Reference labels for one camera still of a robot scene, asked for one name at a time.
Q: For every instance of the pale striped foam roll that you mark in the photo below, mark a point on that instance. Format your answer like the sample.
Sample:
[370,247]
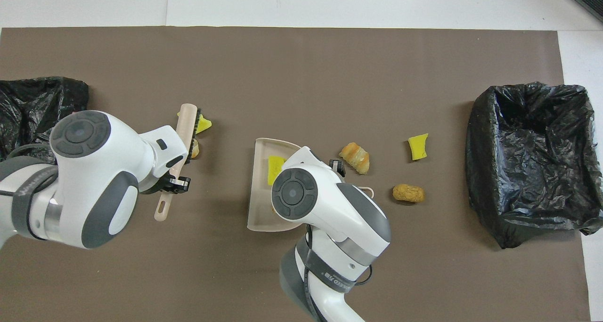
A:
[194,148]

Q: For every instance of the beige hand brush black bristles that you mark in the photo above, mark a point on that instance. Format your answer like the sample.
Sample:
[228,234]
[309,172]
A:
[186,124]

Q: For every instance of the yellow notched sponge piece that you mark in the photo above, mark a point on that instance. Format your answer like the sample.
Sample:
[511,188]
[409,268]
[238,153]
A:
[274,169]

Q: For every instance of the yellow wedge sponge piece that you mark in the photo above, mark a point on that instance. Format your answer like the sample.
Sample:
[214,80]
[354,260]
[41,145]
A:
[203,124]

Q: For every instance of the brown foam nugget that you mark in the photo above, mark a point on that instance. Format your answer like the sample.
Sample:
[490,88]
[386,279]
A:
[408,193]

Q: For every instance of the beige plastic dustpan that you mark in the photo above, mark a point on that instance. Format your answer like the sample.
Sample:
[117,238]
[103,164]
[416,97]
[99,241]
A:
[259,209]

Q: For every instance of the small yellow sponge piece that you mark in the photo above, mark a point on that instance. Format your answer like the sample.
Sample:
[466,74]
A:
[418,147]

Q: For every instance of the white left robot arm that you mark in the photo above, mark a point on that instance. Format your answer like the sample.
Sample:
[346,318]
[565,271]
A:
[94,180]

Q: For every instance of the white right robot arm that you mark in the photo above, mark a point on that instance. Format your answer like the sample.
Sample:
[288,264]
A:
[330,209]

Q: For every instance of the brown paper table mat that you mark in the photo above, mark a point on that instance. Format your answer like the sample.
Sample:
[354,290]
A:
[330,77]

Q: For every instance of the black garbage bag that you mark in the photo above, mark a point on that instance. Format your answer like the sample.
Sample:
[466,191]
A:
[33,95]
[494,171]

